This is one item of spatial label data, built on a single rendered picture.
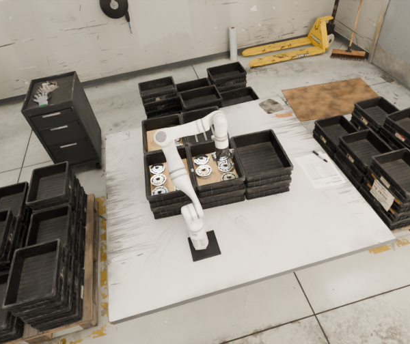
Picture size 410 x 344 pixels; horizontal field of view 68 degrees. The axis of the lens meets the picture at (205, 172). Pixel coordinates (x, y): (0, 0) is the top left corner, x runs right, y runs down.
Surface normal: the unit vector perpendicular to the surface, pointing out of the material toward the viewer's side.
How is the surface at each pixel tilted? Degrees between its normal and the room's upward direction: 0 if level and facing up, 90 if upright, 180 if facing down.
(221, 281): 0
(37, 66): 90
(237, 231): 0
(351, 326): 0
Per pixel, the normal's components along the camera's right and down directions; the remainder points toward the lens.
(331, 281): -0.11, -0.70
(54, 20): 0.24, 0.68
